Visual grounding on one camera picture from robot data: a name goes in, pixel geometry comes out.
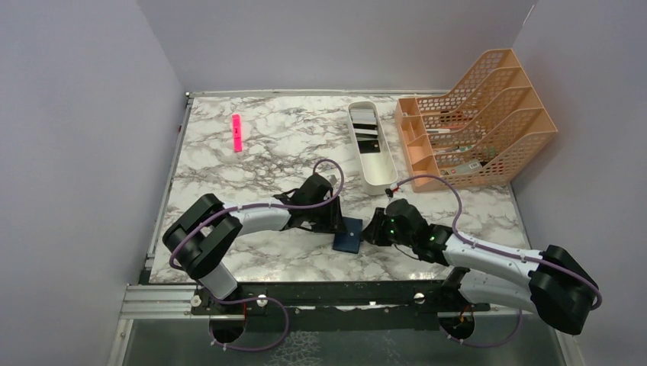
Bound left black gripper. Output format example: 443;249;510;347
306;195;346;234

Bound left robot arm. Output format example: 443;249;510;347
163;173;346;313

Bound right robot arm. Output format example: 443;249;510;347
361;199;601;335

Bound loose black VIP card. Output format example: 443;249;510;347
358;139;381;154

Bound stack of grey cards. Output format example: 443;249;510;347
349;109;378;140

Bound white oblong plastic tray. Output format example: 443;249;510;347
346;101;398;195

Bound pens in organizer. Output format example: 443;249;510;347
426;127;495;175

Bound pink highlighter marker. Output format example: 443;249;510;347
232;114;243;153

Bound orange mesh file organizer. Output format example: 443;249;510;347
394;49;558;193

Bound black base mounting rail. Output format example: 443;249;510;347
189;281;491;316

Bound aluminium frame rail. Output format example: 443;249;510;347
120;282;569;320

